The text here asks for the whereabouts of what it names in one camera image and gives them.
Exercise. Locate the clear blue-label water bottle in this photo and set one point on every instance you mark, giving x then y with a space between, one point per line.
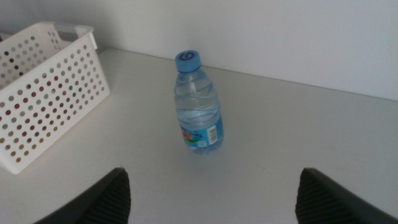
197 112

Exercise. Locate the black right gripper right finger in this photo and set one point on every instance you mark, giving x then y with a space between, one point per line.
323 202

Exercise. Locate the white perforated plastic basket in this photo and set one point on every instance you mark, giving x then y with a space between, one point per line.
77 62

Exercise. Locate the red cola can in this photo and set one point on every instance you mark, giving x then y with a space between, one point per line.
41 88

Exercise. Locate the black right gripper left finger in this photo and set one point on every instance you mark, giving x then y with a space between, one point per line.
105 202

